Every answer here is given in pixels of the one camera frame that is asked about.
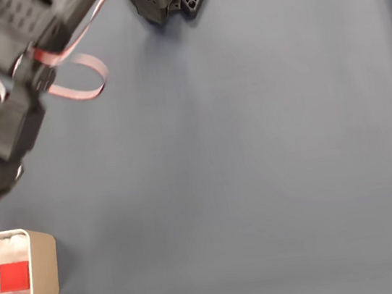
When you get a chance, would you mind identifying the red cube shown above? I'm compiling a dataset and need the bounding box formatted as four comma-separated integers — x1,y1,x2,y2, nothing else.
0,260,34,294

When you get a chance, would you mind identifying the dark blue table mat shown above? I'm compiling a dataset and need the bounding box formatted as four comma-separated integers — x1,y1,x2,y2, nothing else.
0,0,392,294

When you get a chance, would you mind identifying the beige plastic box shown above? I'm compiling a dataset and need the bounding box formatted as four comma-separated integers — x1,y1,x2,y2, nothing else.
0,223,64,294

